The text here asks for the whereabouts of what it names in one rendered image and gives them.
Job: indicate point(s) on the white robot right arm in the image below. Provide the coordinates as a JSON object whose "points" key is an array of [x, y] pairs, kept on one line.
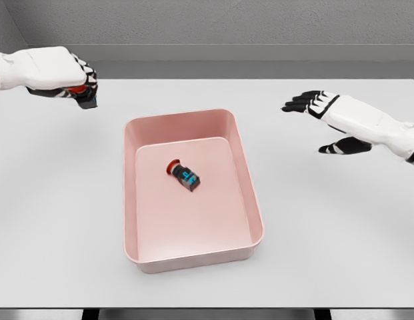
{"points": [[405, 140]]}

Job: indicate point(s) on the black industrial switch red button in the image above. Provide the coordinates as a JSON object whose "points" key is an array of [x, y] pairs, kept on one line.
{"points": [[88, 102], [185, 176]]}

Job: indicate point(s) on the pink rectangular plastic basket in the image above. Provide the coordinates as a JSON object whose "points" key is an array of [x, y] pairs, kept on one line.
{"points": [[193, 213]]}

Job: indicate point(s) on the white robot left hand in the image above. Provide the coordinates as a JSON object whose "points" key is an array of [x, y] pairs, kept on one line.
{"points": [[53, 68]]}

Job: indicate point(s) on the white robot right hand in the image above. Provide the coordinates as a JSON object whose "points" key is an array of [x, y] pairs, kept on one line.
{"points": [[356, 118]]}

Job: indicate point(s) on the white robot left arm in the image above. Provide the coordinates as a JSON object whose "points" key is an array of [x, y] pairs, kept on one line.
{"points": [[5, 71]]}

